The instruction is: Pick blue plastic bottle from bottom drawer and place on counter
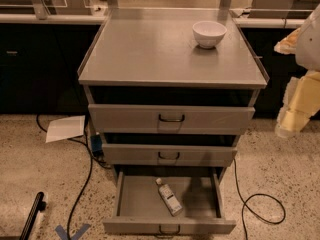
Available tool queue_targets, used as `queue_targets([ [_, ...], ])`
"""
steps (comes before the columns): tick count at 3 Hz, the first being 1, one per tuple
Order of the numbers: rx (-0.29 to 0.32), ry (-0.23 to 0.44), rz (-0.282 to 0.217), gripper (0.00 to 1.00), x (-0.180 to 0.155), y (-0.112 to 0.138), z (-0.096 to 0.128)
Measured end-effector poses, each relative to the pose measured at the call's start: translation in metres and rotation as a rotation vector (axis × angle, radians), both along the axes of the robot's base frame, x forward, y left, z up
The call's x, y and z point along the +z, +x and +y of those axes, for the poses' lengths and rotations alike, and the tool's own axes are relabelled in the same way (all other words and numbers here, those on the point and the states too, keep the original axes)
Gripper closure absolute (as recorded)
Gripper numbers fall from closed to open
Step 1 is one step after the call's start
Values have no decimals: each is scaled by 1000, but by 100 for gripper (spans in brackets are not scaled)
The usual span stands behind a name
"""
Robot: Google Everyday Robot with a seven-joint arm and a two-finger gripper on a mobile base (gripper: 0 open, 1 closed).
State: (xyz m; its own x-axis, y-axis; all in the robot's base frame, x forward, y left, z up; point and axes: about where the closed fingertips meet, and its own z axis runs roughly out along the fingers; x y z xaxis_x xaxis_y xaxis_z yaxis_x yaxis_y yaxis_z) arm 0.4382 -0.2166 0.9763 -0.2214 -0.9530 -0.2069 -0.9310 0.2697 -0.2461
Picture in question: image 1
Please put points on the blue power adapter box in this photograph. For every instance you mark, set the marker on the blue power adapter box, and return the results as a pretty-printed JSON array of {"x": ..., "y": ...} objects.
[{"x": 96, "y": 145}]

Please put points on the dark counter cabinet right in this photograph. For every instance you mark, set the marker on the dark counter cabinet right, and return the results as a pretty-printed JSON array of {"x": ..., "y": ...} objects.
[{"x": 280, "y": 68}]

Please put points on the grey middle drawer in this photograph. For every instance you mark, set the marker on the grey middle drawer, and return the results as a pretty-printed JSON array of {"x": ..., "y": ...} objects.
[{"x": 168, "y": 155}]

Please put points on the dark counter cabinet left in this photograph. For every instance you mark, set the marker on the dark counter cabinet left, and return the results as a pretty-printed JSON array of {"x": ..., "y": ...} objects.
[{"x": 38, "y": 67}]

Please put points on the black bar bottom left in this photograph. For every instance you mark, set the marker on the black bar bottom left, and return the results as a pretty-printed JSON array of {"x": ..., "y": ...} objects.
[{"x": 38, "y": 206}]

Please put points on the clear plastic bottle white cap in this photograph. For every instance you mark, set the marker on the clear plastic bottle white cap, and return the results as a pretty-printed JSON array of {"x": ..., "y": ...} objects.
[{"x": 168, "y": 197}]

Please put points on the grey bottom drawer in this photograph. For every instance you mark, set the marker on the grey bottom drawer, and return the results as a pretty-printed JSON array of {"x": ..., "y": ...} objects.
[{"x": 139, "y": 208}]

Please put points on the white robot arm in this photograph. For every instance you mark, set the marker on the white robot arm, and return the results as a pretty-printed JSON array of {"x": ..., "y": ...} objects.
[{"x": 307, "y": 52}]

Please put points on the grey drawer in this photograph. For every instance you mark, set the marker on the grey drawer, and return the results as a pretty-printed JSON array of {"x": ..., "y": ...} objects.
[
  {"x": 168, "y": 155},
  {"x": 158, "y": 119},
  {"x": 139, "y": 208}
]

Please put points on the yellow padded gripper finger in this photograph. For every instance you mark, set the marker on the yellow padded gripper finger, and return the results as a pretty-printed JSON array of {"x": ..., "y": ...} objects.
[
  {"x": 288, "y": 44},
  {"x": 301, "y": 101}
]

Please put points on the dark counter cabinet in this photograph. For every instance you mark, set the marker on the dark counter cabinet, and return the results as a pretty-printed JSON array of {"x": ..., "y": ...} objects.
[
  {"x": 280, "y": 68},
  {"x": 38, "y": 67}
]

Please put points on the white ceramic bowl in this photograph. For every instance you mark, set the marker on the white ceramic bowl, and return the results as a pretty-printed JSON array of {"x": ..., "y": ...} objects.
[{"x": 208, "y": 34}]

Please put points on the grey metal drawer cabinet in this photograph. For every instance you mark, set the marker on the grey metal drawer cabinet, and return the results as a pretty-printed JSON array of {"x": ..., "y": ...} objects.
[{"x": 150, "y": 57}]

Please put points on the grey top drawer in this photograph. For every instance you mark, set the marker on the grey top drawer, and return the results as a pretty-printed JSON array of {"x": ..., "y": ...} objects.
[{"x": 158, "y": 119}]

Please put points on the white paper sheet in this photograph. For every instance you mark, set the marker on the white paper sheet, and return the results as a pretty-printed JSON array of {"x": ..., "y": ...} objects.
[{"x": 65, "y": 128}]

